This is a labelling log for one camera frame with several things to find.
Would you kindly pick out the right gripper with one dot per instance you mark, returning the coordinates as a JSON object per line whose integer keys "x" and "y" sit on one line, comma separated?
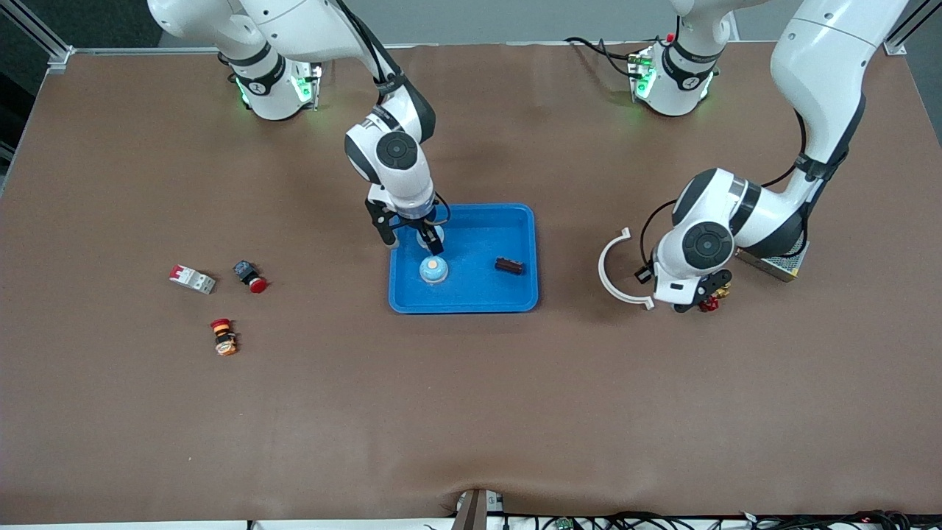
{"x": 429, "y": 234}

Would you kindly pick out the light blue call bell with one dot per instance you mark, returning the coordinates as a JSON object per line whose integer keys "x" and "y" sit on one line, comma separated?
{"x": 433, "y": 270}
{"x": 439, "y": 235}

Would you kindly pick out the dark brown terminal block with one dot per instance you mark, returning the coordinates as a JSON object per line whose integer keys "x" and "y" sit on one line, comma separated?
{"x": 509, "y": 266}

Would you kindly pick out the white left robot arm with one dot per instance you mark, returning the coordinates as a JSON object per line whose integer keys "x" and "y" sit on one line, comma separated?
{"x": 706, "y": 246}

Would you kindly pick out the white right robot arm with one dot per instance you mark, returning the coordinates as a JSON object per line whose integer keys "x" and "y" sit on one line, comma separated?
{"x": 397, "y": 154}

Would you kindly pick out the blue plastic tray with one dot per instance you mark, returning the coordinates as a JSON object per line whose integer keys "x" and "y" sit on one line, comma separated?
{"x": 478, "y": 294}

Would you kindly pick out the metal mesh power supply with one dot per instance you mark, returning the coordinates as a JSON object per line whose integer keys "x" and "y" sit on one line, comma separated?
{"x": 787, "y": 266}

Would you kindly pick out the red black emergency button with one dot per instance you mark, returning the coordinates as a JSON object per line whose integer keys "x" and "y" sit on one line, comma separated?
{"x": 250, "y": 278}

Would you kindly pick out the brown table mat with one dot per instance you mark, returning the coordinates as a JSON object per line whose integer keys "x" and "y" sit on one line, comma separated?
{"x": 471, "y": 405}

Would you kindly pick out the white red circuit breaker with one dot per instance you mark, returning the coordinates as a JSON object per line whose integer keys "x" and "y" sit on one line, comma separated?
{"x": 193, "y": 279}

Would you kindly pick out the white curved plastic bracket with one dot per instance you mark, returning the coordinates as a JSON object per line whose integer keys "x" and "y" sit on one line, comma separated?
{"x": 602, "y": 266}

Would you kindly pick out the red yellow push button switch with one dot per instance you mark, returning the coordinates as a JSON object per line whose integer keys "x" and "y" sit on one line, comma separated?
{"x": 223, "y": 336}

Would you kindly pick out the aluminium frame post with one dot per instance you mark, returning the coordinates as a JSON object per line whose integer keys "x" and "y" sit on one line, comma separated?
{"x": 59, "y": 55}
{"x": 894, "y": 46}

